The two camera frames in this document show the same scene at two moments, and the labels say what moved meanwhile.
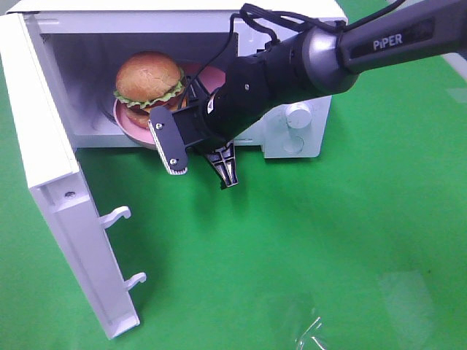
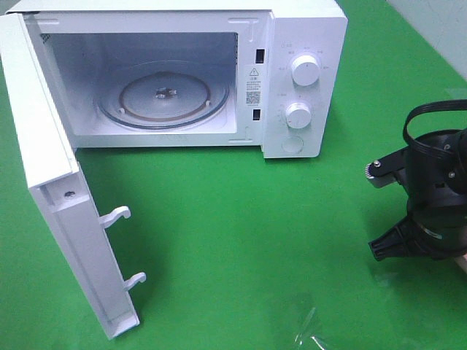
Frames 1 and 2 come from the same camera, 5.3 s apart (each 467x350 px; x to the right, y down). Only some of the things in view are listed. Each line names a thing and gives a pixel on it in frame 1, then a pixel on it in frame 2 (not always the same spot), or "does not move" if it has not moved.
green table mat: x=363 y=249 does not move
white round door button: x=292 y=144 does not move
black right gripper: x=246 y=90 -> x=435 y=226
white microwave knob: x=298 y=115 does not move
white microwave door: x=56 y=181 does not move
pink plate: x=214 y=79 -> x=462 y=262
